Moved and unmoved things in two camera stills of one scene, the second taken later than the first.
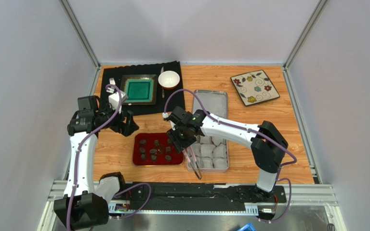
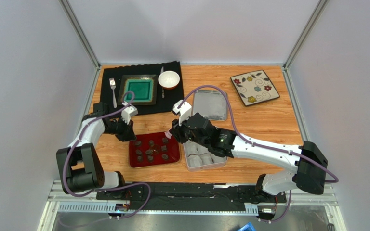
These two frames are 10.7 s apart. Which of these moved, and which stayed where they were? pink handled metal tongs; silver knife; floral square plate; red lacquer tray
Moved: pink handled metal tongs
Stayed: red lacquer tray; silver knife; floral square plate
